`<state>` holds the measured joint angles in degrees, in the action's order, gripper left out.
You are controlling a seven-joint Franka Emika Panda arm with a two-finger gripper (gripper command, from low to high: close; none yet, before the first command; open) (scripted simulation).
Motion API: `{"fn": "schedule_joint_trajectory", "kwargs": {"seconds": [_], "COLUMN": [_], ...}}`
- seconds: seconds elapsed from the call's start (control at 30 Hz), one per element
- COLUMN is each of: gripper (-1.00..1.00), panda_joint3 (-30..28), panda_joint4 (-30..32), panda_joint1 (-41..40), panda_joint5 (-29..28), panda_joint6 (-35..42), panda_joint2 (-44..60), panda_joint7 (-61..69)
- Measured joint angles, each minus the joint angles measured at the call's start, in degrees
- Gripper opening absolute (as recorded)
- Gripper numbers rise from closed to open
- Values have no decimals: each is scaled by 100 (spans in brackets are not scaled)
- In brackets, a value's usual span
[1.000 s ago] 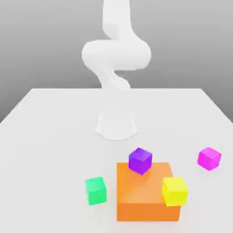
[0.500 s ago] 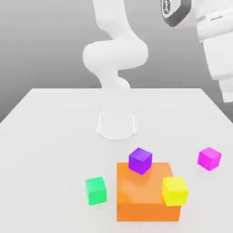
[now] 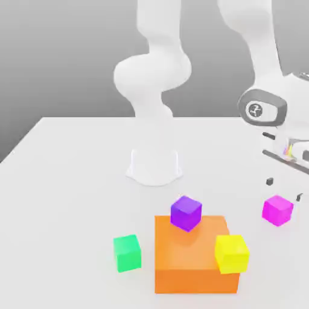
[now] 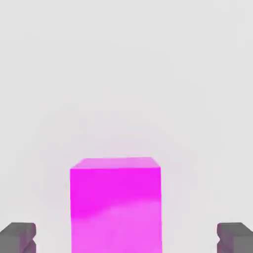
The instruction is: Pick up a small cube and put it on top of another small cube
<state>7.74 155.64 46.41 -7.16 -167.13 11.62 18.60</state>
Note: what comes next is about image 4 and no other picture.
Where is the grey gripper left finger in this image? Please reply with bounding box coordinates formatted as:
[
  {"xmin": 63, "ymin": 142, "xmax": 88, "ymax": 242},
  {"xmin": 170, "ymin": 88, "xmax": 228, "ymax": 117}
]
[{"xmin": 0, "ymin": 222, "xmax": 37, "ymax": 253}]

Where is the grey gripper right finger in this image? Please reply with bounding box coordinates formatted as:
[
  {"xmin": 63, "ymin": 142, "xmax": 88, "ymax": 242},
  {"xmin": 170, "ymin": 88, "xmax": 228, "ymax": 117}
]
[{"xmin": 216, "ymin": 222, "xmax": 253, "ymax": 253}]

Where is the small magenta cube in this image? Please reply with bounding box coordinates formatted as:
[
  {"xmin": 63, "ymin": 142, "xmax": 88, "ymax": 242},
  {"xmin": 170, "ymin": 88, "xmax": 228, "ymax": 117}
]
[{"xmin": 69, "ymin": 157, "xmax": 163, "ymax": 253}]

